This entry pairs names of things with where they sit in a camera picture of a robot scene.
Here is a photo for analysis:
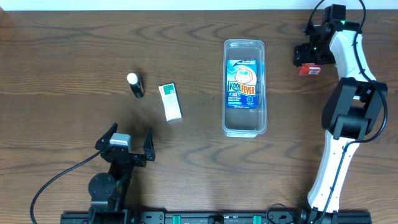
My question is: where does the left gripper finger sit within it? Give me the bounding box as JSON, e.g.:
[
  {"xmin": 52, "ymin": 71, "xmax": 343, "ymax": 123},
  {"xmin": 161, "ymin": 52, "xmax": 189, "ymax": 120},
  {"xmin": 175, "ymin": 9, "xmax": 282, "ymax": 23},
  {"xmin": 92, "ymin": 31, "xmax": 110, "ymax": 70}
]
[
  {"xmin": 143, "ymin": 128, "xmax": 155, "ymax": 161},
  {"xmin": 95, "ymin": 123, "xmax": 118, "ymax": 150}
]

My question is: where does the red Panadol box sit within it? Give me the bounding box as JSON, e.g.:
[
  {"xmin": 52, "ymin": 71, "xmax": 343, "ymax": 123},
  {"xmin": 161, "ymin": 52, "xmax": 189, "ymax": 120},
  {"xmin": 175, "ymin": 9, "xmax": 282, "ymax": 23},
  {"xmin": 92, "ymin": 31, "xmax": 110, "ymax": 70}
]
[{"xmin": 297, "ymin": 63, "xmax": 321, "ymax": 76}]

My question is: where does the white green Panadol box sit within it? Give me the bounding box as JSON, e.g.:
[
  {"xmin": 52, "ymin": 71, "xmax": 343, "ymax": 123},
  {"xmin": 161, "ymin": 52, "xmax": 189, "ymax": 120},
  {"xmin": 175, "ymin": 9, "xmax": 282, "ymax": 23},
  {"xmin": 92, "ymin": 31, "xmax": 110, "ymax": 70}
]
[{"xmin": 159, "ymin": 83, "xmax": 182, "ymax": 121}]

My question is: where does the dark bottle white cap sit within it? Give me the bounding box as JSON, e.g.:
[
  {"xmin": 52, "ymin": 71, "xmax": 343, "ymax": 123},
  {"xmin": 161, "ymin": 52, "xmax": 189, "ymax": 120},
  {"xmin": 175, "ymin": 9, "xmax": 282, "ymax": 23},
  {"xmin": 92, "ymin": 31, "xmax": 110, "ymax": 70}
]
[{"xmin": 126, "ymin": 73, "xmax": 145, "ymax": 98}]

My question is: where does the blue Kool Fever box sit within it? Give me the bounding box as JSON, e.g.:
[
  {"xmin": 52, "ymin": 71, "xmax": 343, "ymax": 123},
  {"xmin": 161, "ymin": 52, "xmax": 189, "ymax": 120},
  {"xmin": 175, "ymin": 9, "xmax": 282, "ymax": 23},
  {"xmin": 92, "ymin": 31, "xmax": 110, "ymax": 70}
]
[{"xmin": 226, "ymin": 59, "xmax": 259, "ymax": 109}]

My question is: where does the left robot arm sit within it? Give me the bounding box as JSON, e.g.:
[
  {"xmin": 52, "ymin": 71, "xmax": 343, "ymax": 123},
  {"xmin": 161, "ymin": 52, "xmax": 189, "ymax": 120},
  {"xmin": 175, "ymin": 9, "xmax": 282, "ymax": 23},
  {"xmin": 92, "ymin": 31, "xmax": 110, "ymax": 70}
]
[{"xmin": 87, "ymin": 123, "xmax": 155, "ymax": 224}]

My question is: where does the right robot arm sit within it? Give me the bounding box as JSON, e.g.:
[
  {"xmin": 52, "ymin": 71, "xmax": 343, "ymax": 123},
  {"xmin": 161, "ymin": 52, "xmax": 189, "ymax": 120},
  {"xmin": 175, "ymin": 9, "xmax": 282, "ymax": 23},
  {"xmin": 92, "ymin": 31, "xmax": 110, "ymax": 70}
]
[{"xmin": 293, "ymin": 4, "xmax": 388, "ymax": 223}]

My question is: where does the clear plastic container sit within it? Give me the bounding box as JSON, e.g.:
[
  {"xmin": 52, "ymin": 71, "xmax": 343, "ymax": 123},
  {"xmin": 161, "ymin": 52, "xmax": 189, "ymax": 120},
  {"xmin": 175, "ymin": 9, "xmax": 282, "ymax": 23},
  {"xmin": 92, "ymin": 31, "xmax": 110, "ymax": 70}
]
[{"xmin": 223, "ymin": 39, "xmax": 267, "ymax": 138}]

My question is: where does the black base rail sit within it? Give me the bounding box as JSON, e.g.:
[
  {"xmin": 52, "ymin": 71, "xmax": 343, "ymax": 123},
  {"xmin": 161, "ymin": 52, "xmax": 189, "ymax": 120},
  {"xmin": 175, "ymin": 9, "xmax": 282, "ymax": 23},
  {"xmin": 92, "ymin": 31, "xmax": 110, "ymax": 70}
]
[{"xmin": 60, "ymin": 209, "xmax": 372, "ymax": 224}]

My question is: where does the left black cable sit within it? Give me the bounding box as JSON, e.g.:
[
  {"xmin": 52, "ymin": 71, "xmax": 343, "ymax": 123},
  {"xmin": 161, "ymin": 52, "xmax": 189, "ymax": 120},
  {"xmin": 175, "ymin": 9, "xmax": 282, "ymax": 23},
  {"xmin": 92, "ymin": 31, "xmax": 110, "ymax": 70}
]
[{"xmin": 29, "ymin": 151, "xmax": 102, "ymax": 224}]

